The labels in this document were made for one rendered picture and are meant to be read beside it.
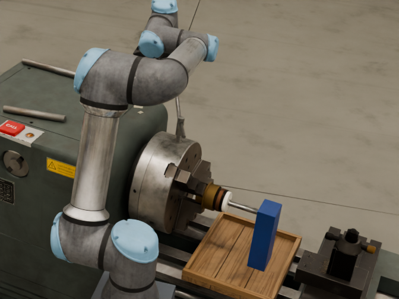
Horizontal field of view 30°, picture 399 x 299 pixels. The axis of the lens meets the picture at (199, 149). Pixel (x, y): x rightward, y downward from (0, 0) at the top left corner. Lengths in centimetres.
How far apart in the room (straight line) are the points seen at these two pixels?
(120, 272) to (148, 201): 51
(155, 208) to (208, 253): 28
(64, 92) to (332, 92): 339
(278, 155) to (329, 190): 44
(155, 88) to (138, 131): 68
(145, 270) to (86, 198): 23
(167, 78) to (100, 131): 21
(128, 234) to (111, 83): 37
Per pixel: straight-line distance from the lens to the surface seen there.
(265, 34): 647
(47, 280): 258
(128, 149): 233
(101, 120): 177
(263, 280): 243
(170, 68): 176
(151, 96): 173
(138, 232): 184
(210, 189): 237
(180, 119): 233
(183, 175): 230
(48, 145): 228
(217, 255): 249
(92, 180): 181
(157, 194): 230
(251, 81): 561
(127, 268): 183
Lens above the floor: 248
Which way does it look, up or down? 32 degrees down
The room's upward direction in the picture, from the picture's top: 8 degrees clockwise
